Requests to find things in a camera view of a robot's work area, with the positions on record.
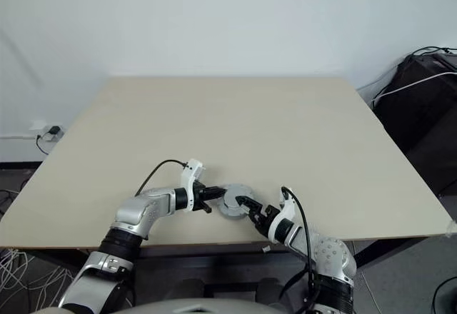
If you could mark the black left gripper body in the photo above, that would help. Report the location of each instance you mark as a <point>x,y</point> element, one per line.
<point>200,196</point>

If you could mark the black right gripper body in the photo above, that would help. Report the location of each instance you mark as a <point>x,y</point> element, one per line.
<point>267,219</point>

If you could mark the grey round motor lid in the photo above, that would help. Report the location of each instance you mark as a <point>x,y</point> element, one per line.
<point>233,200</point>

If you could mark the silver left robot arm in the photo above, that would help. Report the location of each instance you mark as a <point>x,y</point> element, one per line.
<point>135,214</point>

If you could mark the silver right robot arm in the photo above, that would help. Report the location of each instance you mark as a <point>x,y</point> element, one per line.
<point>321,253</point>

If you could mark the small white clip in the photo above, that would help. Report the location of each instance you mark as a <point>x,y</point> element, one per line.
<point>265,249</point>

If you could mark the grey robot torso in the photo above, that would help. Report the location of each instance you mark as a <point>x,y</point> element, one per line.
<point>200,307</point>

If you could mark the black power adapter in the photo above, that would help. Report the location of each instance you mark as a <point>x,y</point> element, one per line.
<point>54,130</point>

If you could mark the large black case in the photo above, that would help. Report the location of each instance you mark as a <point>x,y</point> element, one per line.
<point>417,125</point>

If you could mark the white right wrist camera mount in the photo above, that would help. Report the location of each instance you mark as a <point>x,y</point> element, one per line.
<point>287,210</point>

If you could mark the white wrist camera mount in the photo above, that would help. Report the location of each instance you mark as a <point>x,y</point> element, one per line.
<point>287,210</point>
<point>189,175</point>

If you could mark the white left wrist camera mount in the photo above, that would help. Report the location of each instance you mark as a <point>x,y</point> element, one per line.
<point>189,175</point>

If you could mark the black table frame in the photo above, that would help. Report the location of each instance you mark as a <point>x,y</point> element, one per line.
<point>53,257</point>

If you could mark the white wall outlet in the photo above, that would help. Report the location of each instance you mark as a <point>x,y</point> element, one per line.
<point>39,125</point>

